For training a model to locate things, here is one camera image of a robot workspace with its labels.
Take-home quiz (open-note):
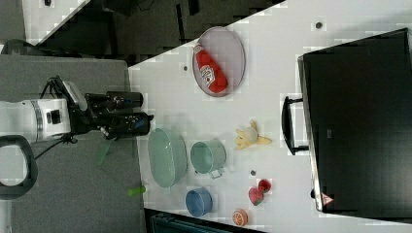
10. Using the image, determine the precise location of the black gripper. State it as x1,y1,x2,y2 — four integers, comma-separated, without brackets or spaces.
47,76,155,144

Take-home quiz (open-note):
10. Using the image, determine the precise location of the peeled toy banana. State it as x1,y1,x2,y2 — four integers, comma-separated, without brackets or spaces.
234,119,272,150

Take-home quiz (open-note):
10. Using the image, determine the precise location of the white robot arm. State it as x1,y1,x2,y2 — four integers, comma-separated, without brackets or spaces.
1,76,155,144

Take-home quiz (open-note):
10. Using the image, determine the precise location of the black toaster oven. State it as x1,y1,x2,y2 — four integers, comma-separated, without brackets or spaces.
282,28,412,223

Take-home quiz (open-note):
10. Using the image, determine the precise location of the green perforated colander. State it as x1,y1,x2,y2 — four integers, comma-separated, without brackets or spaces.
148,128,188,188

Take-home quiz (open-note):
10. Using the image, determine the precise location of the green toy vegetable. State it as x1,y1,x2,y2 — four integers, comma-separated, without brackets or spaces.
127,185,147,196

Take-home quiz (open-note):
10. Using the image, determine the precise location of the red ketchup bottle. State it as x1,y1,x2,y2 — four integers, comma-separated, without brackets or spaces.
193,44,227,93

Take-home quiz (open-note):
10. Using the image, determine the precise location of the grey round plate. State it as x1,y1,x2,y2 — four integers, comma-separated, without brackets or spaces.
192,26,246,97

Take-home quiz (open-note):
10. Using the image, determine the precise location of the blue bowl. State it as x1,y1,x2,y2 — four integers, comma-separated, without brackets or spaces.
185,187,213,217

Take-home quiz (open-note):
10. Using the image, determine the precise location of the toy orange slice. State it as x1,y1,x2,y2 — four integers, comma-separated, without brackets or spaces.
232,209,248,226

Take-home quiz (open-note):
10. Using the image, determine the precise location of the light red toy strawberry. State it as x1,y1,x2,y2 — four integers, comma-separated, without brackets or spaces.
248,187,264,206

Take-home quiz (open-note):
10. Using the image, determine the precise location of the dark red toy strawberry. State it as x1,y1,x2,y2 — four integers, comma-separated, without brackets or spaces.
257,179,271,193

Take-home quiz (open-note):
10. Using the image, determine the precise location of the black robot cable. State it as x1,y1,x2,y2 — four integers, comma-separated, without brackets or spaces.
33,137,71,160

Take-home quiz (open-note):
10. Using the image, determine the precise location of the green cup with handle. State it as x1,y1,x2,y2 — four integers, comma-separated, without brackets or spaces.
190,139,226,180

